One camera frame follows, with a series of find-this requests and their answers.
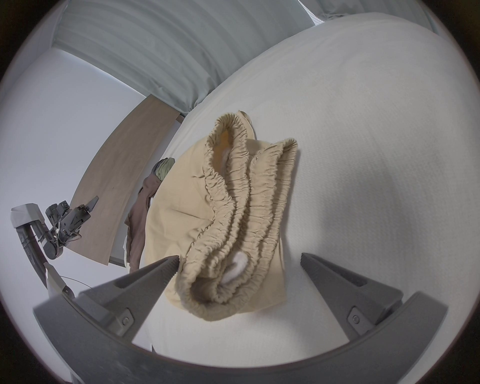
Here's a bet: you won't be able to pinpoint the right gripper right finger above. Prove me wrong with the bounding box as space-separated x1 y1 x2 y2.
301 253 404 337

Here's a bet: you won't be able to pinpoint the green garment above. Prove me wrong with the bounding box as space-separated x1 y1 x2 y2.
152 157 176 181

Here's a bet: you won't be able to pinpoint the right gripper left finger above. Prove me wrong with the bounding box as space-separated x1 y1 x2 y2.
77 256 180 338

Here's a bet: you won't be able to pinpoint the tan shorts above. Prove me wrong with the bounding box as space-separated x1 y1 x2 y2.
144 110 299 322

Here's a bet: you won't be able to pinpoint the brown garment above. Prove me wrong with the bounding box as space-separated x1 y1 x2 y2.
125 174 163 274

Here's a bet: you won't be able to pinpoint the bed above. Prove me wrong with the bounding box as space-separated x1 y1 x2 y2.
71 11 480 365

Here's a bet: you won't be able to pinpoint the pale green curtain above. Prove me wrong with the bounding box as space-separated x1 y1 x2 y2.
49 0 316 118
300 0 440 28

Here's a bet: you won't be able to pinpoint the black cable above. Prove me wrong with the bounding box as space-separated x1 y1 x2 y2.
59 275 92 290

